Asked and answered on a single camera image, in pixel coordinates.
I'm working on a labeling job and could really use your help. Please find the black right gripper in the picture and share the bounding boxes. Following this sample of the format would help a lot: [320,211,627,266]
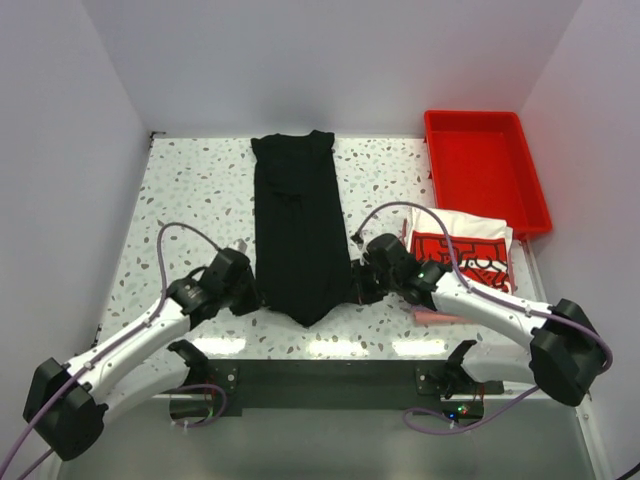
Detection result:
[345,257,399,306]

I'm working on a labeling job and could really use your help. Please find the black t-shirt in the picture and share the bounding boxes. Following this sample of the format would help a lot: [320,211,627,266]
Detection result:
[251,130,351,327]

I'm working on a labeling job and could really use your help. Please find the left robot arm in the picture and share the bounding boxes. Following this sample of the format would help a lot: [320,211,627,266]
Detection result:
[23,248,261,461]

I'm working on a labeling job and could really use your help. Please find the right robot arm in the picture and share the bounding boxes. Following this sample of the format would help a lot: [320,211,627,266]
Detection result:
[351,234,612,407]

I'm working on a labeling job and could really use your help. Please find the folded red coca-cola t-shirt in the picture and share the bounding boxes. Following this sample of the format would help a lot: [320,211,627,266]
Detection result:
[403,207,513,293]

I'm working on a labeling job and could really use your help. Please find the red plastic bin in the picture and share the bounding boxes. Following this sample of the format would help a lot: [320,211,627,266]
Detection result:
[424,110,553,240]

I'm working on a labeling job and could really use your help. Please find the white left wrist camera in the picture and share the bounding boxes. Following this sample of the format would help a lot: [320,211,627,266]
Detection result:
[234,239,248,253]

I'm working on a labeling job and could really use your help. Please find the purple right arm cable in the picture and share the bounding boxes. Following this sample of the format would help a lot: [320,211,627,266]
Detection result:
[352,201,614,435]

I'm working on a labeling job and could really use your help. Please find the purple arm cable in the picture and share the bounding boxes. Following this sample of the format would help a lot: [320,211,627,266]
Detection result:
[352,201,614,435]
[0,221,229,480]

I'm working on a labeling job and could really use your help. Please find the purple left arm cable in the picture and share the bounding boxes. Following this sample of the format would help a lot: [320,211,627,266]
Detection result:
[0,221,229,480]

